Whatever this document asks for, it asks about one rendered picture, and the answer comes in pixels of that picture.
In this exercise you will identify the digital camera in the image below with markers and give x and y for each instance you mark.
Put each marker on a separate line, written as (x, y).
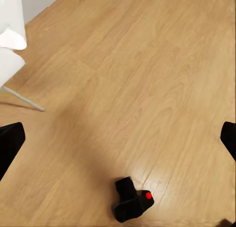
(131, 204)

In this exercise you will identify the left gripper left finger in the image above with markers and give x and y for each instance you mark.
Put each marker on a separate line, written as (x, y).
(12, 138)

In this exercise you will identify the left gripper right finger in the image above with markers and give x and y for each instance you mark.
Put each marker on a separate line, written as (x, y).
(228, 137)

